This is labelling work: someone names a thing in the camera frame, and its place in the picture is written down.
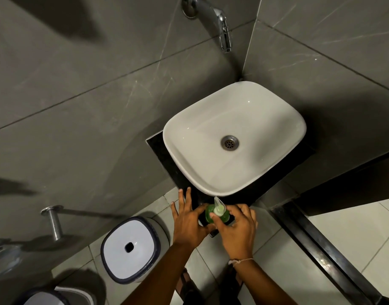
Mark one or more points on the person's right thumb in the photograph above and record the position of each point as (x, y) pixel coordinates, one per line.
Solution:
(217, 221)

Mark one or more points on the person's sandal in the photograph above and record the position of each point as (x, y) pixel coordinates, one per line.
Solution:
(231, 287)
(188, 289)

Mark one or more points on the person's left middle finger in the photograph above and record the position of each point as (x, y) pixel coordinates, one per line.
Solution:
(189, 200)

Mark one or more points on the person's left thumb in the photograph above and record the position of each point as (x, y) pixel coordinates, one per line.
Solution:
(209, 229)

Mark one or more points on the chrome basin drain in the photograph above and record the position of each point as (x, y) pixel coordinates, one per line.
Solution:
(229, 143)

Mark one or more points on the person's left sandal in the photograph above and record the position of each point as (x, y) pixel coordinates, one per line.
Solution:
(188, 289)

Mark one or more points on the black door threshold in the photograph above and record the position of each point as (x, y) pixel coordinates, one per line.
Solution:
(324, 250)

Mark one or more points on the person's right middle finger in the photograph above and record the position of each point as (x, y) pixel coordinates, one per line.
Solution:
(244, 211)

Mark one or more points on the person's right little finger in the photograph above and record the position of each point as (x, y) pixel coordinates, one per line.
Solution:
(254, 217)

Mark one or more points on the black stone counter slab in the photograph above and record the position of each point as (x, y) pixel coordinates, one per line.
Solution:
(162, 155)

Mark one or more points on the person's left forearm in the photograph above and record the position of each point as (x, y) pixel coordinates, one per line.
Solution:
(162, 276)

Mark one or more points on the person's right sandal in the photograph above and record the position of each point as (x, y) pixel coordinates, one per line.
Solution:
(231, 287)

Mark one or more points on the white ceramic wash basin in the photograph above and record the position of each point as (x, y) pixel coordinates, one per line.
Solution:
(207, 149)

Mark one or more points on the person's left little finger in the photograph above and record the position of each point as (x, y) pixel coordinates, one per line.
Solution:
(174, 211)

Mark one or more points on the person's left hand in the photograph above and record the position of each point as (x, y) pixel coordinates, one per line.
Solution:
(186, 228)

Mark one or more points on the person's right forearm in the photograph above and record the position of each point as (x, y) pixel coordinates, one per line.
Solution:
(261, 285)

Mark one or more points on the person's right hand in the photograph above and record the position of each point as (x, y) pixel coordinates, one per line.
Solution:
(239, 238)

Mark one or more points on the chrome wall peg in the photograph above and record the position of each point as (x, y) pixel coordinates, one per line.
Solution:
(54, 222)

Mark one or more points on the chrome wall tap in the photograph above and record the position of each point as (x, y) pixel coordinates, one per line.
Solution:
(213, 15)

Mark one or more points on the green soap dispenser bottle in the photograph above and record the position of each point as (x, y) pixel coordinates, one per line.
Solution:
(210, 215)

